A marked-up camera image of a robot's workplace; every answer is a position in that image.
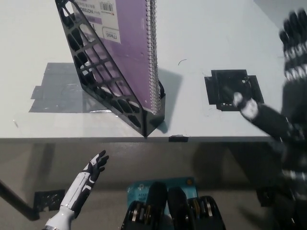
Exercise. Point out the black table leg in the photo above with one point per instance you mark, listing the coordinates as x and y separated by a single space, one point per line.
21 206

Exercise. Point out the large black tape patch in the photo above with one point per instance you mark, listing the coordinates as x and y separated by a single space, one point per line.
223 88

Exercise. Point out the black floor tape patch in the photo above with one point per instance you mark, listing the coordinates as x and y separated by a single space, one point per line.
265 197
49 200

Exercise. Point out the purple spiral notebook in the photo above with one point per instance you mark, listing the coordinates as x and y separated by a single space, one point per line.
129 60

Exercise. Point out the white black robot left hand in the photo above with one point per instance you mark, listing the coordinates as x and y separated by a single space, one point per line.
79 189

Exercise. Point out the grey tape patch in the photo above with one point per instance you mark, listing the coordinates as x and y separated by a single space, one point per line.
60 91

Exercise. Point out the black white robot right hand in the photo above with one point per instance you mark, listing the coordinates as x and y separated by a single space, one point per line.
295 107

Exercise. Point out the teal printed box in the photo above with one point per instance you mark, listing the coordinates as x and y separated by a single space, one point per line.
140 190

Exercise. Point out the small black tape strip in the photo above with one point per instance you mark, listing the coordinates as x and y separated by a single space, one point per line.
178 138

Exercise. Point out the black mesh magazine stand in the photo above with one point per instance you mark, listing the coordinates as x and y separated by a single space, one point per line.
153 122

